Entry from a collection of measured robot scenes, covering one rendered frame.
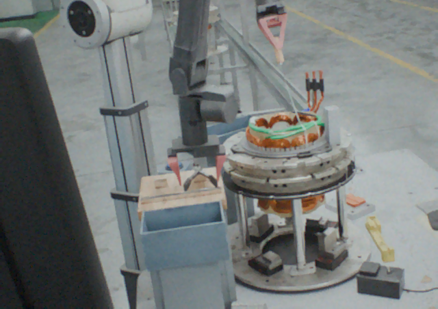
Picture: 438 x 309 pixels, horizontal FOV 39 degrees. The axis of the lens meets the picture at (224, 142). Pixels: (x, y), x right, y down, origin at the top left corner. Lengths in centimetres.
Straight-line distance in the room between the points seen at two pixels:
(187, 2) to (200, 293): 59
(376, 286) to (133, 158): 75
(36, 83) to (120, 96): 136
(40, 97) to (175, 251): 90
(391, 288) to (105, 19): 94
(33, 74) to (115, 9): 127
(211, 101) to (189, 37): 14
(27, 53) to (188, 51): 90
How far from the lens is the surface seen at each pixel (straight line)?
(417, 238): 174
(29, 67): 38
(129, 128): 175
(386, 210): 188
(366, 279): 148
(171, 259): 126
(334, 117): 148
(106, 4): 164
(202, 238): 124
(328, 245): 157
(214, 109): 127
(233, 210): 185
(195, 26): 125
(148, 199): 137
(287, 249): 170
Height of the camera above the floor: 161
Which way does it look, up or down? 19 degrees down
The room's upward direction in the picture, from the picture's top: 7 degrees counter-clockwise
